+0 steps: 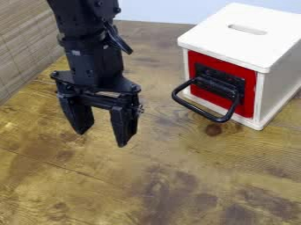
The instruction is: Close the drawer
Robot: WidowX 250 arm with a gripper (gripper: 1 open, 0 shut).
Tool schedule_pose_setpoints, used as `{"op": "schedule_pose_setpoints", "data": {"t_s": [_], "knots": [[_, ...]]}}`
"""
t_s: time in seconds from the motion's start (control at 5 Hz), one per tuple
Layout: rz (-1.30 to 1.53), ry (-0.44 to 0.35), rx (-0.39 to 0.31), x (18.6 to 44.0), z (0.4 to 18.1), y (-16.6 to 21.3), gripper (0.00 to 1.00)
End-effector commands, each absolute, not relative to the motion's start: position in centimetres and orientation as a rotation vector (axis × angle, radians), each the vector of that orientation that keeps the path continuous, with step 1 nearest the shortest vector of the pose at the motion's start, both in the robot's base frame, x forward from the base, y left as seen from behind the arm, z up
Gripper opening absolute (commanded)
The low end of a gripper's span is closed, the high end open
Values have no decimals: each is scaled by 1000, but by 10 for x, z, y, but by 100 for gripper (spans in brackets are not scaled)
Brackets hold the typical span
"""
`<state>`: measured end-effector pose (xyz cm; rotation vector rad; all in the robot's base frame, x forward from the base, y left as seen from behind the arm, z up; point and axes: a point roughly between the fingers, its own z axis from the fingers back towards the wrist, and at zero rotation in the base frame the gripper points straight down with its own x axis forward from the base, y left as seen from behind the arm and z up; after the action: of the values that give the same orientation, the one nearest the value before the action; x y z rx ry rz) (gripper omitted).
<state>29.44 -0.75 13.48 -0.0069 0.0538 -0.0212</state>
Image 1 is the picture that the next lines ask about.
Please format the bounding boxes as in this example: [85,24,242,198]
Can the white wooden drawer box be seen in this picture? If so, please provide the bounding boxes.
[178,3,301,130]

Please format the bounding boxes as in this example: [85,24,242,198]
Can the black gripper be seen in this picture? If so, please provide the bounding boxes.
[51,70,143,148]

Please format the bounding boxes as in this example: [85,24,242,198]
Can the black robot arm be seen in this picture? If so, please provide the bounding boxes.
[46,0,142,147]

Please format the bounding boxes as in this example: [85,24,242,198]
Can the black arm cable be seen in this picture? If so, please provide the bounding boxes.
[102,20,134,55]

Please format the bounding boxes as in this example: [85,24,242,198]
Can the woven bamboo blind panel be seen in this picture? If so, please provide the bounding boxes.
[0,0,63,104]

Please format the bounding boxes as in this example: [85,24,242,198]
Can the red drawer front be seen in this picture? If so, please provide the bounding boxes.
[188,50,257,118]

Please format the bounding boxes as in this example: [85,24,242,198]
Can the black metal drawer handle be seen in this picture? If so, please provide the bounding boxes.
[172,75,246,123]

